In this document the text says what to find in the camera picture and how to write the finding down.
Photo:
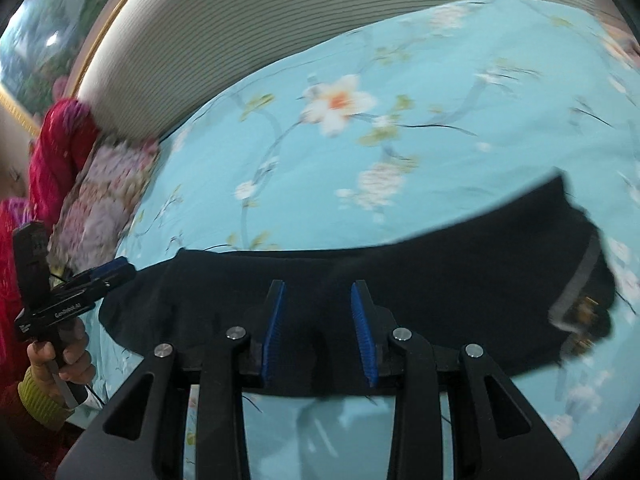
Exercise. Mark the beige ribbed headboard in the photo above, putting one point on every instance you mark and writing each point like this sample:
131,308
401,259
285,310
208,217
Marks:
280,25

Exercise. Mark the landscape wall picture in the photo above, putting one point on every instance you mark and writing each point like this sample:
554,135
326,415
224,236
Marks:
45,35

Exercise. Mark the red pink quilt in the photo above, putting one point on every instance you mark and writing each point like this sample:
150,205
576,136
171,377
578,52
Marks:
60,150

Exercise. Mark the person's left hand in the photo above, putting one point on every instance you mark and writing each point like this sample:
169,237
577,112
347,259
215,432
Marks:
70,355

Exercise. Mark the floral pillow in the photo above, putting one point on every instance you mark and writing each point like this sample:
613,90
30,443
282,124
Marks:
102,200

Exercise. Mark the person's left forearm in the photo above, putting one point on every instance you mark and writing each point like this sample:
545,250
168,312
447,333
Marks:
35,405

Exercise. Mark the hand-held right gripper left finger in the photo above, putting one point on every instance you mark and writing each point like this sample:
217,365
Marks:
274,332

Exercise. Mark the light blue floral bedsheet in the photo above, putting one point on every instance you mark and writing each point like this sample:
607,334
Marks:
400,135

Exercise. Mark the black pants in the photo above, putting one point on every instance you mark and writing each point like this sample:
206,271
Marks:
400,290

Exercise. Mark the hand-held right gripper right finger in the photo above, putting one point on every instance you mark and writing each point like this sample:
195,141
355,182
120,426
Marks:
364,335

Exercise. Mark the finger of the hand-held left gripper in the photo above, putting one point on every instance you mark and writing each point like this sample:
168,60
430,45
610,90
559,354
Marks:
114,267

